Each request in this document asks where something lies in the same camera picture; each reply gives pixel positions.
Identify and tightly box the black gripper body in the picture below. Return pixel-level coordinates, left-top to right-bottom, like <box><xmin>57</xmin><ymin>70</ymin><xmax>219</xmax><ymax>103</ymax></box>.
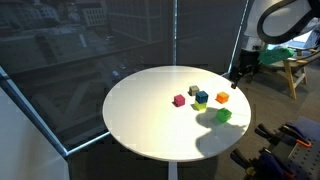
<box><xmin>233</xmin><ymin>49</ymin><xmax>262</xmax><ymax>83</ymax></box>

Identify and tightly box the green block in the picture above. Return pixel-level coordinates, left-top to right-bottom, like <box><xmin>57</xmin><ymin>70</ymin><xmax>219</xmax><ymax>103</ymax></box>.
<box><xmin>215</xmin><ymin>107</ymin><xmax>233</xmax><ymax>123</ymax></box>

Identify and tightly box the orange block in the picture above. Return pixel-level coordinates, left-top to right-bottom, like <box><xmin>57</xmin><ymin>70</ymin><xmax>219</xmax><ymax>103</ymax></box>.
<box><xmin>215</xmin><ymin>91</ymin><xmax>230</xmax><ymax>105</ymax></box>

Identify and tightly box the blue block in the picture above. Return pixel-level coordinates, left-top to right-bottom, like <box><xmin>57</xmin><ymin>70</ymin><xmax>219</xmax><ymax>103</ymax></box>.
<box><xmin>195</xmin><ymin>90</ymin><xmax>209</xmax><ymax>104</ymax></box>

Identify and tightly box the grey block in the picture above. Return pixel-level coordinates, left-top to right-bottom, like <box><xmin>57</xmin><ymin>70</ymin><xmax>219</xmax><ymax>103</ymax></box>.
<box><xmin>188</xmin><ymin>85</ymin><xmax>200</xmax><ymax>97</ymax></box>

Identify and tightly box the yellow-green block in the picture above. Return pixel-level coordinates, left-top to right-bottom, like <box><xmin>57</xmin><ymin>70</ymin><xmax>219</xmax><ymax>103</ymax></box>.
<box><xmin>193</xmin><ymin>101</ymin><xmax>208</xmax><ymax>112</ymax></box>

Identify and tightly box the pink block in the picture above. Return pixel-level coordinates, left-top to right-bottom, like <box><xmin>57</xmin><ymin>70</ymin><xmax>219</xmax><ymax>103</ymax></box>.
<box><xmin>173</xmin><ymin>94</ymin><xmax>186</xmax><ymax>108</ymax></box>

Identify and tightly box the grey metal window mullion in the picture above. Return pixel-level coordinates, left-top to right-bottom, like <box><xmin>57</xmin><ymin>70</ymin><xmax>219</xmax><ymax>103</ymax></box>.
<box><xmin>172</xmin><ymin>0</ymin><xmax>179</xmax><ymax>67</ymax></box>
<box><xmin>0</xmin><ymin>64</ymin><xmax>69</xmax><ymax>158</ymax></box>
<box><xmin>228</xmin><ymin>0</ymin><xmax>250</xmax><ymax>76</ymax></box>

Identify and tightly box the wooden chair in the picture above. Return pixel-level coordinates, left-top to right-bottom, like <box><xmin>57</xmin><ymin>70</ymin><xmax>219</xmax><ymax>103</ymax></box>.
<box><xmin>261</xmin><ymin>44</ymin><xmax>320</xmax><ymax>100</ymax></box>

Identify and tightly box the black clamp with orange tip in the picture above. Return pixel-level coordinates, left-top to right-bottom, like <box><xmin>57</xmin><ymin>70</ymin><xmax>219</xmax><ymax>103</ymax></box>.
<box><xmin>254</xmin><ymin>122</ymin><xmax>313</xmax><ymax>149</ymax></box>

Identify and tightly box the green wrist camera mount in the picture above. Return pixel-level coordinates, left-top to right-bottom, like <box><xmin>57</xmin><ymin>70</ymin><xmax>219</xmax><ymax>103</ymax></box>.
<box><xmin>258</xmin><ymin>46</ymin><xmax>297</xmax><ymax>66</ymax></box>

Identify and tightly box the black clamp with purple handle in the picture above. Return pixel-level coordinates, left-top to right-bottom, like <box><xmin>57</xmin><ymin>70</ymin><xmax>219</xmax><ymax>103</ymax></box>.
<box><xmin>229</xmin><ymin>147</ymin><xmax>296</xmax><ymax>180</ymax></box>

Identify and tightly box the white table pedestal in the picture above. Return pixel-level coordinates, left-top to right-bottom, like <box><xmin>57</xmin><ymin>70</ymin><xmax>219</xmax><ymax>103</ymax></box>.
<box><xmin>167</xmin><ymin>160</ymin><xmax>179</xmax><ymax>180</ymax></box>

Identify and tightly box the grey metal window floor rail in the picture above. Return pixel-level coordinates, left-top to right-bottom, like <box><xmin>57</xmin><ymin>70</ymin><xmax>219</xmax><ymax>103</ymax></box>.
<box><xmin>64</xmin><ymin>130</ymin><xmax>112</xmax><ymax>158</ymax></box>

